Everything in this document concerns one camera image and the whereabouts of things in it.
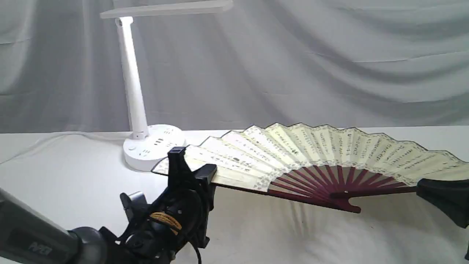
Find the grey backdrop curtain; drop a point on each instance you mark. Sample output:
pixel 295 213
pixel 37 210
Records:
pixel 346 63

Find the cream paper folding fan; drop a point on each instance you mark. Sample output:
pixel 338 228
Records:
pixel 321 165

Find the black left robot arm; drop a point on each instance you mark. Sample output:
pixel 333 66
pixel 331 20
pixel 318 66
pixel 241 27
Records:
pixel 28 237

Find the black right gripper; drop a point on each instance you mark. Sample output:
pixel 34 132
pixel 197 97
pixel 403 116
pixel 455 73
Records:
pixel 451 197

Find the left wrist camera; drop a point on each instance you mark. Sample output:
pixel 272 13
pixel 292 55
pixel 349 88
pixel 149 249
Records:
pixel 134 204

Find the white desk lamp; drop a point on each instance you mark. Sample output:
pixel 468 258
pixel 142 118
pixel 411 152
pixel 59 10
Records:
pixel 148 144

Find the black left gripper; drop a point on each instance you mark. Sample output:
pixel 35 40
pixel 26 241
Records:
pixel 179 216

